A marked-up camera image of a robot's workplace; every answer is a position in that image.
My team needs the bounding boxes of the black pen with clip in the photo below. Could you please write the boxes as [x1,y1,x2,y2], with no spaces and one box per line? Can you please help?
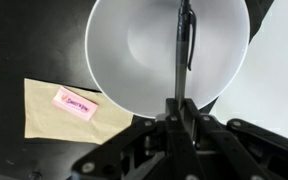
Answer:
[174,0,198,102]

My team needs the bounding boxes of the pink sweetener packet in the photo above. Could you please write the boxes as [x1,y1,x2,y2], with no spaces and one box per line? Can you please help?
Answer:
[51,85,100,122]

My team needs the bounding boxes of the tan paper packet pink label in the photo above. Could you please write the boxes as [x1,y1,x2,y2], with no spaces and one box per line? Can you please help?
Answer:
[23,78,135,146]

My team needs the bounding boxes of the white plastic bowl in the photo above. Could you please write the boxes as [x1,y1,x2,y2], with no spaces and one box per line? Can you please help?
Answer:
[84,0,251,120]

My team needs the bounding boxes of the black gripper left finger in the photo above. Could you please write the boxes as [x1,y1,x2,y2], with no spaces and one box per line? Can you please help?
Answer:
[71,98,194,180]

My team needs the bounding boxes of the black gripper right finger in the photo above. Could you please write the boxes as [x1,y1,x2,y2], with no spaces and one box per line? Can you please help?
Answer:
[183,98,288,180]

